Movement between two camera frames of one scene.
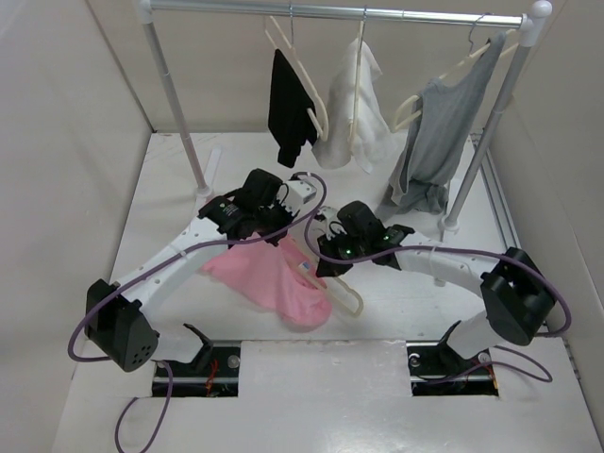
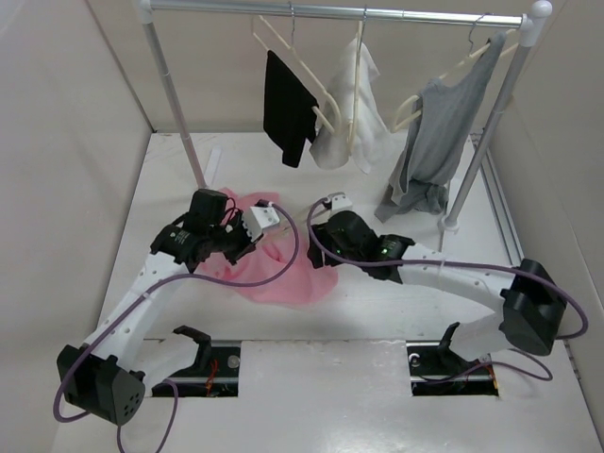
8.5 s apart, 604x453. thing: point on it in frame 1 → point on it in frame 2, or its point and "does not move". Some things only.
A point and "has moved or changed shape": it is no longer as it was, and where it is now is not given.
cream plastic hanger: [341, 292] has moved or changed shape
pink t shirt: [272, 276] has moved or changed shape
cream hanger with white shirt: [357, 80] does not move
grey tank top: [444, 119] does not move
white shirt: [357, 119] does not move
